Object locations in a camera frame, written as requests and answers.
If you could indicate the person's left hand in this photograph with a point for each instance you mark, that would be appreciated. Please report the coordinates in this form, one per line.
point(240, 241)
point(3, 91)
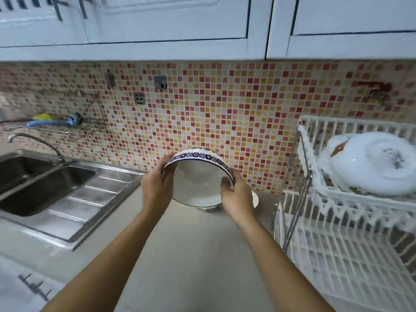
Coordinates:
point(154, 191)

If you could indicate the person's right hand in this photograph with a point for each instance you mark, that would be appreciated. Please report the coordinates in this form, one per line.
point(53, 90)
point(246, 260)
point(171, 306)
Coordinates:
point(239, 204)

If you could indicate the person's left thumb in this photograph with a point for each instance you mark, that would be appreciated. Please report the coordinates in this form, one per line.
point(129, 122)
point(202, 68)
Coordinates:
point(167, 165)

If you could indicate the person's right thumb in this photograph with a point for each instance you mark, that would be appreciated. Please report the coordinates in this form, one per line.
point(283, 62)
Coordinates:
point(225, 186)

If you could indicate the white bowl with blue pattern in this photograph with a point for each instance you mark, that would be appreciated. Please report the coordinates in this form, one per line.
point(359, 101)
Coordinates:
point(198, 178)

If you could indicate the person's left forearm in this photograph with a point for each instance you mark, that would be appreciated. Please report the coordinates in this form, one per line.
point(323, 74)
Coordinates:
point(113, 259)

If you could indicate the person's right forearm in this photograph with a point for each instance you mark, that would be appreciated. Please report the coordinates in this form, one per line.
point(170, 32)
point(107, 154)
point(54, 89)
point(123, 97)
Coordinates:
point(279, 266)

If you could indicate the white patterned dish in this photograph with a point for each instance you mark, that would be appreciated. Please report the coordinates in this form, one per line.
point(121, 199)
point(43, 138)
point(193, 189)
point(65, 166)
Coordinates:
point(255, 199)

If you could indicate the white floral plate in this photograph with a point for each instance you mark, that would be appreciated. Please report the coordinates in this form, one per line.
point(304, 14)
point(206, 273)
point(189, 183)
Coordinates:
point(338, 149)

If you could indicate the blue dish brush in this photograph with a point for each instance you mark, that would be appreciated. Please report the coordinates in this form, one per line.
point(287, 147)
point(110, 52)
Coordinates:
point(57, 121)

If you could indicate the stainless steel double sink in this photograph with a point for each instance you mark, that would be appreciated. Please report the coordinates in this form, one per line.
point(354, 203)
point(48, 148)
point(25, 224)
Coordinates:
point(48, 194)

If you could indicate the yellow sponge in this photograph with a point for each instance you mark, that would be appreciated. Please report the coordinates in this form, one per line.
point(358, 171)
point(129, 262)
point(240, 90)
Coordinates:
point(44, 117)

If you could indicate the white plastic dish rack tray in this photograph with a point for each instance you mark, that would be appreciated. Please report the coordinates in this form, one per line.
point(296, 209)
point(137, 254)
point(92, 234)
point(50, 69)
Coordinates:
point(341, 266)
point(357, 198)

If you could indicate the chrome sink faucet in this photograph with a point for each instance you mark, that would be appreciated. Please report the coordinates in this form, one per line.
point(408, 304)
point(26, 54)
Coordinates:
point(35, 142)

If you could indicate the large white plate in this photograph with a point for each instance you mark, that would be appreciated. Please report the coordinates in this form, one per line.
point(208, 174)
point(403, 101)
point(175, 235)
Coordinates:
point(383, 162)

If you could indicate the white wall outlet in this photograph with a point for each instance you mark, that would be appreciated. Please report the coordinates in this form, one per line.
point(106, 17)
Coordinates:
point(139, 98)

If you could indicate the chrome dish rack frame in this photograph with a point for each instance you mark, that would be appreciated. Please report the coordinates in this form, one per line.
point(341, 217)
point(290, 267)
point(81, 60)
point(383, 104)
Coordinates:
point(297, 198)

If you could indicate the grey wall outlet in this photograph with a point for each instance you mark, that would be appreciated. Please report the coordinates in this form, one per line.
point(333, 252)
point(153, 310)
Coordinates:
point(160, 82)

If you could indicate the white wall cabinet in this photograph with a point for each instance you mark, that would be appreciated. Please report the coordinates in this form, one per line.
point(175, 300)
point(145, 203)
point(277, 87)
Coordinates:
point(39, 22)
point(169, 21)
point(351, 25)

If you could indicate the metal wall water valve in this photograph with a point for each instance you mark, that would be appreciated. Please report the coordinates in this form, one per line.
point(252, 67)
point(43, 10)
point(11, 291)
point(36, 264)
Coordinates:
point(378, 92)

